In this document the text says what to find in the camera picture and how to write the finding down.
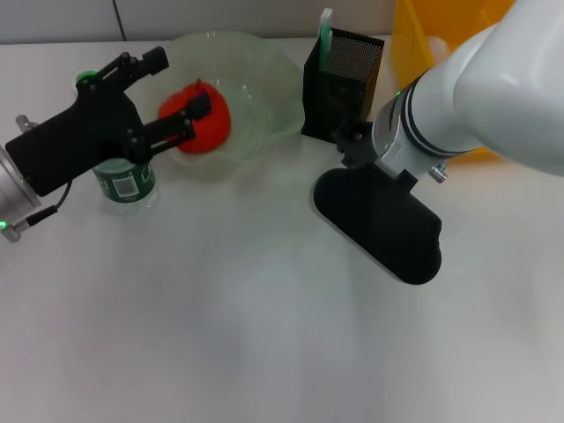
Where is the gripper connector cable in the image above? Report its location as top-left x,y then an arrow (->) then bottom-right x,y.
0,178 -> 76,243
429,160 -> 449,184

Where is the pale green glass fruit plate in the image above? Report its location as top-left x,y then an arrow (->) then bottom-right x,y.
152,30 -> 306,171

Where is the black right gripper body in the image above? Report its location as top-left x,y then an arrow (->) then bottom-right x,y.
347,121 -> 380,167

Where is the right gripper connector cable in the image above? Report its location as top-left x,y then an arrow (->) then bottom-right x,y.
429,160 -> 449,184

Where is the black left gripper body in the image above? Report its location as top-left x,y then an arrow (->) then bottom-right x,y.
4,81 -> 145,198

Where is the yellow plastic storage bin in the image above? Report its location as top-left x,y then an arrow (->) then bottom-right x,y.
391,0 -> 516,164

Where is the black mesh pen holder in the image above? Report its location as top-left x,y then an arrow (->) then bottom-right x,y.
301,26 -> 386,142

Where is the green utility knife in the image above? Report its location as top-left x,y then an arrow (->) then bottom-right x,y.
317,7 -> 334,74

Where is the green label water bottle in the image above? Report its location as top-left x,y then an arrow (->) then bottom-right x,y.
74,68 -> 159,212

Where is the left gripper connector cable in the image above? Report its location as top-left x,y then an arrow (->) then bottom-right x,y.
0,178 -> 76,243

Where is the red-orange toy orange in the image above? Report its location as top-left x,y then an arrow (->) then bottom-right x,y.
158,78 -> 232,155

